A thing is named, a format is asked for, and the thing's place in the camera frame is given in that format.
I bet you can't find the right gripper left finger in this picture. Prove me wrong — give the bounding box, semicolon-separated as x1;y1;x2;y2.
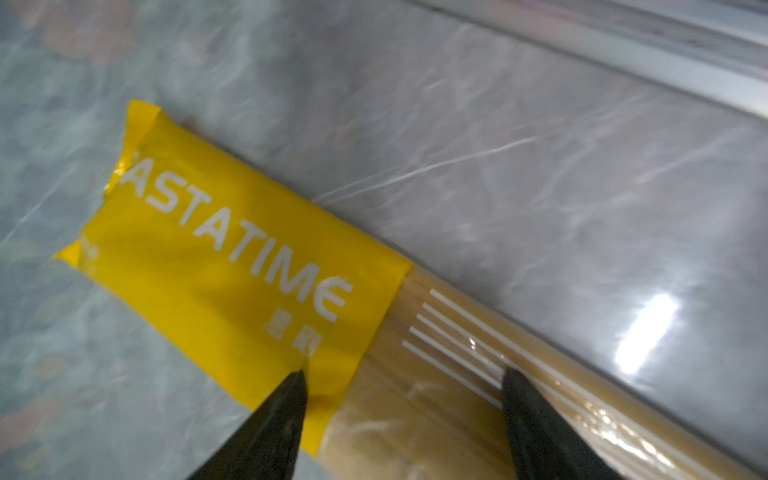
189;371;308;480

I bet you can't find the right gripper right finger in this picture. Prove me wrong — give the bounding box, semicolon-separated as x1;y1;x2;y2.
502;369;620;479

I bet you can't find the yellow pasta bag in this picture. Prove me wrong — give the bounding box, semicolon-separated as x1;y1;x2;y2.
59;100;751;479

